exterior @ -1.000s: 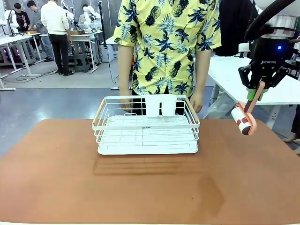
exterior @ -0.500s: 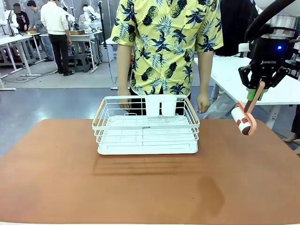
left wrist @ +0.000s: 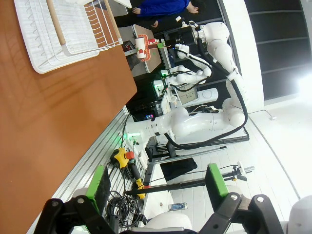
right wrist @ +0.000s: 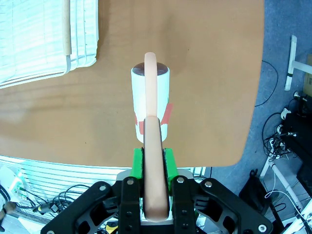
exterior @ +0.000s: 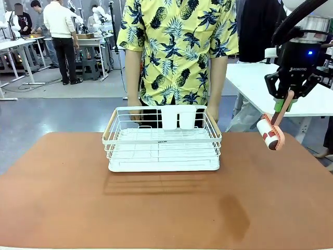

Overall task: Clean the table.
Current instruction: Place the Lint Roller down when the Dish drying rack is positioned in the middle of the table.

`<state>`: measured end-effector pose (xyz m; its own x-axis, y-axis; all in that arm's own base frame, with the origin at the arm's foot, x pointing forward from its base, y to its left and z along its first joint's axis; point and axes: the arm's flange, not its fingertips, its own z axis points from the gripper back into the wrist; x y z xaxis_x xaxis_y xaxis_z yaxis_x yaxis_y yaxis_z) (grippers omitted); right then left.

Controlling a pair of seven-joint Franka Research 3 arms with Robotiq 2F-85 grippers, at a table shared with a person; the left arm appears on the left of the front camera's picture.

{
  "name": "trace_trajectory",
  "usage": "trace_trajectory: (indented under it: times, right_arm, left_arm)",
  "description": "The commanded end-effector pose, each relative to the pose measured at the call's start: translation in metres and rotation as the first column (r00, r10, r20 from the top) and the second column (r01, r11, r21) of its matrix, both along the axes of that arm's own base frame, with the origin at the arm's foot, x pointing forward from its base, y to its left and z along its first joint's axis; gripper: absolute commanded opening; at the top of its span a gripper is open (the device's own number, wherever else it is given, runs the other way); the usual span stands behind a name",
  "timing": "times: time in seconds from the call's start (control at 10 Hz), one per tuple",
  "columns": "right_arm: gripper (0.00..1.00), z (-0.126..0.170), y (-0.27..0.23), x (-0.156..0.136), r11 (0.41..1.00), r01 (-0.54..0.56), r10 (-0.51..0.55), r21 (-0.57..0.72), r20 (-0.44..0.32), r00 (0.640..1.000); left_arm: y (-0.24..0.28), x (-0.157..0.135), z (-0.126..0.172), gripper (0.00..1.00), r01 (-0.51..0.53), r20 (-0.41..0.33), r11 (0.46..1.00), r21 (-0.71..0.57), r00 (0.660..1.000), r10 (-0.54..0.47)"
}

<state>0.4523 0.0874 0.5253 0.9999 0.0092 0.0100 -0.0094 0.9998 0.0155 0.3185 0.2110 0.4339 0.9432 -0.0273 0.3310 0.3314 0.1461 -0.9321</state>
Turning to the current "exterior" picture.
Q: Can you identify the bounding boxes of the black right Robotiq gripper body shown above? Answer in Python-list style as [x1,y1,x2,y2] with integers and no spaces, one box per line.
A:
[277,41,322,91]

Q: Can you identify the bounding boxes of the pink handled lint roller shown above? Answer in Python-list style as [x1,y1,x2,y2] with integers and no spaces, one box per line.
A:
[256,90,295,152]

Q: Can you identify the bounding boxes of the white cutlery holder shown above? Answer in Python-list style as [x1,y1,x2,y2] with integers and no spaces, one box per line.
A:
[160,105,197,130]

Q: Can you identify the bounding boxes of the white wire dish rack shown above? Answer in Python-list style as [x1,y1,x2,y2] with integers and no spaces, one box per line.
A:
[101,105,223,160]

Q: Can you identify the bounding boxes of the white drip tray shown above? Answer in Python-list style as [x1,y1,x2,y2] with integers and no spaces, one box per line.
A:
[108,127,221,173]

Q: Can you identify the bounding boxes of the person's left forearm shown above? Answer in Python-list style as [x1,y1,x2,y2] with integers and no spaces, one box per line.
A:
[209,55,229,109]

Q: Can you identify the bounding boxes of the person's right forearm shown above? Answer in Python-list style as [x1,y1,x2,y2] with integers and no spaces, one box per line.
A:
[125,48,144,103]

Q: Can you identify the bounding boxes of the person's left hand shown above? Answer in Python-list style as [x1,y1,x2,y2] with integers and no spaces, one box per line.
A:
[207,105,221,123]

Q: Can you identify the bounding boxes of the person's right hand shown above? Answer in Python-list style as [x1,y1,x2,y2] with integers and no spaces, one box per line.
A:
[128,99,144,122]

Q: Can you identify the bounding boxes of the white side table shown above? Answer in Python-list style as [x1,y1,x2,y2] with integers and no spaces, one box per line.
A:
[225,63,333,144]

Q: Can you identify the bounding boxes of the clear plastic bag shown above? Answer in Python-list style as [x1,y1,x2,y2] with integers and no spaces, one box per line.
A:
[225,101,261,132]

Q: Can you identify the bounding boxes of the hanging black jacket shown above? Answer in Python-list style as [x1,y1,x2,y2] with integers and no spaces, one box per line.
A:
[238,0,287,64]

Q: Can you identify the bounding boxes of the person in yellow shirt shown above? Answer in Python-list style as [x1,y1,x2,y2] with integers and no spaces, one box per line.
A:
[117,0,239,106]

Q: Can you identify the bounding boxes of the person's black trousers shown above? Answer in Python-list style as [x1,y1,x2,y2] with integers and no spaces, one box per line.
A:
[139,96,212,129]

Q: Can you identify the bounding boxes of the black pole stand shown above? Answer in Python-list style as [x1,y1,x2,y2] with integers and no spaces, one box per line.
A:
[108,1,126,71]

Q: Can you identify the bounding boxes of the grey step stool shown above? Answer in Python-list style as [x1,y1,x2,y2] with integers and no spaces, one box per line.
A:
[81,58,101,81]

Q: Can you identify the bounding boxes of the white desk with box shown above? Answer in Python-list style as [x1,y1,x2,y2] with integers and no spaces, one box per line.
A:
[44,37,109,79]

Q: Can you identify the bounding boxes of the man in white sweater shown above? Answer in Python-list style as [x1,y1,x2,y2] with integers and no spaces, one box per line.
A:
[43,0,83,86]

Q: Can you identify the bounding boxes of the person in black shirt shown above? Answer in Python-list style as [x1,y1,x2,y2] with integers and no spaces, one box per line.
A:
[12,3,33,36]

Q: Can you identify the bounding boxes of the long white desk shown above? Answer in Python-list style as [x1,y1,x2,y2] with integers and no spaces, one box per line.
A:
[0,36,47,101]

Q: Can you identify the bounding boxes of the white robot beside desk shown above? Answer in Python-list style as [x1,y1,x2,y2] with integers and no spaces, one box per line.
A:
[0,10,22,40]

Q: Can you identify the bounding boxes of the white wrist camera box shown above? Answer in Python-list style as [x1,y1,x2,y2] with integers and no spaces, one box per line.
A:
[264,47,281,65]

